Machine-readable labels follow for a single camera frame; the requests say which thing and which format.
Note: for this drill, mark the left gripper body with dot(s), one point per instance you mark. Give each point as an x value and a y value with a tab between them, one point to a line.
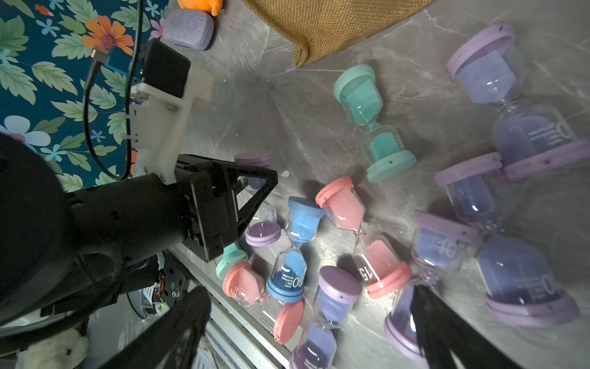
209	188

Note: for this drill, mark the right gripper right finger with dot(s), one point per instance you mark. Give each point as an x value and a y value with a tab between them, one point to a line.
445	338

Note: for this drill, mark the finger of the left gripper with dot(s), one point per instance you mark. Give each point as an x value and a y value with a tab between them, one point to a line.
241	216

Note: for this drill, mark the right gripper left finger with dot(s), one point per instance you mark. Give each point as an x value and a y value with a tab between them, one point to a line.
173	339

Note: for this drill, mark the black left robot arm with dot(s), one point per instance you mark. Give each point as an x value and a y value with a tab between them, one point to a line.
56	243

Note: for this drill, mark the teal hourglass front left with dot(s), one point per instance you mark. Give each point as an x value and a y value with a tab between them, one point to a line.
232	255

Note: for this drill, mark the teal hourglass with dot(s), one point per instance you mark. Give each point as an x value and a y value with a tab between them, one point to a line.
232	255
361	100

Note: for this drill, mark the pink hourglass front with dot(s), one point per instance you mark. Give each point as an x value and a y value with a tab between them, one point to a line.
247	287

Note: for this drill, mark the pink hourglass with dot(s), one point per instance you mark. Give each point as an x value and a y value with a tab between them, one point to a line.
379	266
247	287

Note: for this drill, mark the blue hourglass centre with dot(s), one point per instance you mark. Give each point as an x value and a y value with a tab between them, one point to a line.
286	282

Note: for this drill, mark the pink hourglass centre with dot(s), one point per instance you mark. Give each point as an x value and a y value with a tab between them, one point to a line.
379	266

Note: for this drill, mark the purple hourglass right pair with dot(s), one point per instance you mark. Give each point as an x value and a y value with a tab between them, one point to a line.
521	290

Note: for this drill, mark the purple hourglass front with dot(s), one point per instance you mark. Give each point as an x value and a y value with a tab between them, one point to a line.
338	291

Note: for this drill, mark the teal hourglass centre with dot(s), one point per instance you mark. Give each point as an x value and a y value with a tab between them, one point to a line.
361	100

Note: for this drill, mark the white plush toy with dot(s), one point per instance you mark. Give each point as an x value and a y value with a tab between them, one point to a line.
67	349

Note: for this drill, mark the orange plush toy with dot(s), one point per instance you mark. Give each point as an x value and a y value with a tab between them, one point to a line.
212	7

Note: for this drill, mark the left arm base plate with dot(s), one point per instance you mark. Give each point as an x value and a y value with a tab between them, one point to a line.
171	284

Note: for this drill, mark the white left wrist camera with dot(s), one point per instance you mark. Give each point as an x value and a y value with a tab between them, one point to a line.
164	97

